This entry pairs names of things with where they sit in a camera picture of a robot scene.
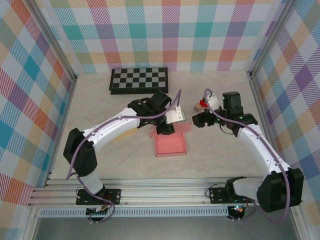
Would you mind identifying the black and silver chessboard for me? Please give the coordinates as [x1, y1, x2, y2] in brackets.
[108, 67, 170, 96]

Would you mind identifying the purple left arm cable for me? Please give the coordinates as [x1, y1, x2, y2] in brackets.
[65, 88, 183, 224]

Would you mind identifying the orange paper box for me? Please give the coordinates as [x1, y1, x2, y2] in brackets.
[112, 128, 138, 143]

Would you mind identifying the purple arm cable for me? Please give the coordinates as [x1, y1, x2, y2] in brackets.
[65, 88, 183, 224]
[203, 88, 292, 224]

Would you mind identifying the pink paper box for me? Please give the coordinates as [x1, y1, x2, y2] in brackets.
[149, 122, 193, 158]

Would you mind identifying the slotted grey cable duct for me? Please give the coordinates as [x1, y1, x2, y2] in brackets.
[39, 208, 230, 218]

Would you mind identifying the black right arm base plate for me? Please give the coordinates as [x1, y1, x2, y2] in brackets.
[209, 186, 255, 205]

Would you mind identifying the small circuit board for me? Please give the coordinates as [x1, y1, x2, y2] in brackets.
[86, 206, 111, 216]
[229, 204, 247, 215]

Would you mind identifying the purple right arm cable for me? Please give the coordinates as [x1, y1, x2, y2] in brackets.
[203, 88, 292, 224]

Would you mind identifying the aluminium side rail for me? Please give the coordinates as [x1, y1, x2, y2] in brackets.
[248, 72, 286, 185]

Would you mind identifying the long aluminium base rail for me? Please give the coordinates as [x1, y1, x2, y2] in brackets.
[27, 174, 305, 208]

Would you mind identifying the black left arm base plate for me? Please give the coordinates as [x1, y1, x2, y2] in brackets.
[76, 189, 123, 205]

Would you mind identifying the aluminium corner post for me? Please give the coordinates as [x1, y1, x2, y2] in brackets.
[246, 0, 296, 81]
[27, 0, 79, 83]

